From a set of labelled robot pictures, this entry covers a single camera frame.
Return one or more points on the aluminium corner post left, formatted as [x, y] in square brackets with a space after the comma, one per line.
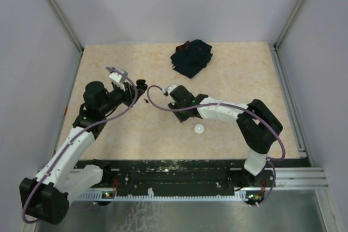
[66, 25]

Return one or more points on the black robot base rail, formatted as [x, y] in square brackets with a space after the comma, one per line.
[181, 178]

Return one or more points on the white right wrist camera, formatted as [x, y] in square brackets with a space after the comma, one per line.
[168, 90]

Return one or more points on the aluminium corner post right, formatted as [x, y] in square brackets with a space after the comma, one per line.
[289, 24]

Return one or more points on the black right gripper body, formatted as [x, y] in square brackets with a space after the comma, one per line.
[181, 115]

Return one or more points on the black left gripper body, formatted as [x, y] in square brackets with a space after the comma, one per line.
[118, 96]

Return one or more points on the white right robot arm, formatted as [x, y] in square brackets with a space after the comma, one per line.
[258, 125]

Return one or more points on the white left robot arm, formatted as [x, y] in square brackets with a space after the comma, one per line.
[48, 196]

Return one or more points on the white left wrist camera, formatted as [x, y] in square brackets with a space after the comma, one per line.
[118, 77]

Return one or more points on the aluminium corner post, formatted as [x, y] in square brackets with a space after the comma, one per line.
[66, 25]
[289, 24]

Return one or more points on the dark navy folded cloth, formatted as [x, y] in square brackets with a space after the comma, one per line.
[191, 57]

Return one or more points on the white earbud charging case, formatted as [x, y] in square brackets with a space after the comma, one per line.
[199, 129]

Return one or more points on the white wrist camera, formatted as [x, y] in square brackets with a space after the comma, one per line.
[168, 90]
[118, 77]

